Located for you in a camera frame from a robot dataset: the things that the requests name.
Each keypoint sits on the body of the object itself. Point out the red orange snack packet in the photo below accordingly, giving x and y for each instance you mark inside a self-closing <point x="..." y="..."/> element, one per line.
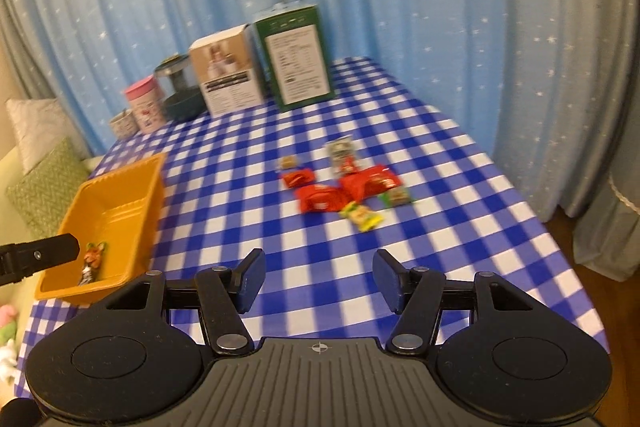
<point x="297" y="178"/>

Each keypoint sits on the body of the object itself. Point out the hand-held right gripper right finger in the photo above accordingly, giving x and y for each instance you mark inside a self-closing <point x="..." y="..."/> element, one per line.
<point x="387" y="282"/>

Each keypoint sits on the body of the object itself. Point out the clear-wrapped brown candy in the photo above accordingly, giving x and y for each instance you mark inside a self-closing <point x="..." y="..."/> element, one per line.
<point x="288" y="163"/>

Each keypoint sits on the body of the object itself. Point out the clear snack packet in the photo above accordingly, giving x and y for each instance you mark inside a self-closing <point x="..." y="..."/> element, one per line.
<point x="340" y="147"/>

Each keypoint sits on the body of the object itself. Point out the brown and orange snack packet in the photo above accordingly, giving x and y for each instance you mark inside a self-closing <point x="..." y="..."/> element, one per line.
<point x="92" y="259"/>

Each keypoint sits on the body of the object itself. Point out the dark green glass jar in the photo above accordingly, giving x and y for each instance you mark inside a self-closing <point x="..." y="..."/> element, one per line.
<point x="182" y="104"/>

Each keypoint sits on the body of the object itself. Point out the white pillow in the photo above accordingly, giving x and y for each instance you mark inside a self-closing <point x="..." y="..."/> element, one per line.
<point x="40" y="127"/>

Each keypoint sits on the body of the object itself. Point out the yellow green snack packet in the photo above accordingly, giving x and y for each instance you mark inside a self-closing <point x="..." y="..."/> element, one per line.
<point x="361" y="215"/>

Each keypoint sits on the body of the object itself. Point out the grey cloth with lace trim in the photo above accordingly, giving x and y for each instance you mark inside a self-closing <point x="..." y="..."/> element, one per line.
<point x="610" y="227"/>

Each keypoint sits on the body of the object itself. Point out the plush toys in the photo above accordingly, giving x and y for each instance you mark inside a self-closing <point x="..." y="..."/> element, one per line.
<point x="6" y="337"/>

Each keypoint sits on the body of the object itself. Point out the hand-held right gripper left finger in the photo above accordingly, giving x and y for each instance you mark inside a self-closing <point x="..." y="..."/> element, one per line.
<point x="252" y="281"/>

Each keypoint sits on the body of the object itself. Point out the small white printed cup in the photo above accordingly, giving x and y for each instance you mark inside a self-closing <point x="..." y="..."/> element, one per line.
<point x="122" y="126"/>

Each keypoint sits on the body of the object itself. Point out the white cardboard box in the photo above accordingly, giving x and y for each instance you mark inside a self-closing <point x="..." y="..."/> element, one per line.
<point x="227" y="77"/>

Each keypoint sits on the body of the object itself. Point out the grey curtain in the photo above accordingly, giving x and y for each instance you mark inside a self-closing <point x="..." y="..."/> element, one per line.
<point x="30" y="32"/>

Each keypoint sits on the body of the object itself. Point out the large red snack packet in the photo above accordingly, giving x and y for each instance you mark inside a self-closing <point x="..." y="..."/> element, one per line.
<point x="370" y="182"/>
<point x="320" y="198"/>

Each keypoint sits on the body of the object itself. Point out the green zigzag pillow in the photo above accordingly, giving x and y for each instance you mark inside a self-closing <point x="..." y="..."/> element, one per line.
<point x="45" y="187"/>

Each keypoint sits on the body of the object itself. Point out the small red crinkled snack packet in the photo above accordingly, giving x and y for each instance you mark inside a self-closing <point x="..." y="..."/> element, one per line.
<point x="349" y="165"/>

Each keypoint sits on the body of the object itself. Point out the green cardboard box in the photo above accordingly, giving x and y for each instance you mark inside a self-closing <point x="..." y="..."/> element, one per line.
<point x="295" y="67"/>

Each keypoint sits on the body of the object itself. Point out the pink printed cup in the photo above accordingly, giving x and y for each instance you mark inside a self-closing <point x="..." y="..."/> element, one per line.
<point x="147" y="112"/>

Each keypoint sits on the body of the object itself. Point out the orange plastic bin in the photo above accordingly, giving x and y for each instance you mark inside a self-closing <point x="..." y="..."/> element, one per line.
<point x="125" y="197"/>

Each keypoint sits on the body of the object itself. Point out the blue white checked tablecloth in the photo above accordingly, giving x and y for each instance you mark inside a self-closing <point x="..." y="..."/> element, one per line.
<point x="450" y="232"/>

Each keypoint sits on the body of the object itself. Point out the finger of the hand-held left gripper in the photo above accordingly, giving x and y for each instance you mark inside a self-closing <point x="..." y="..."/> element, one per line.
<point x="50" y="252"/>

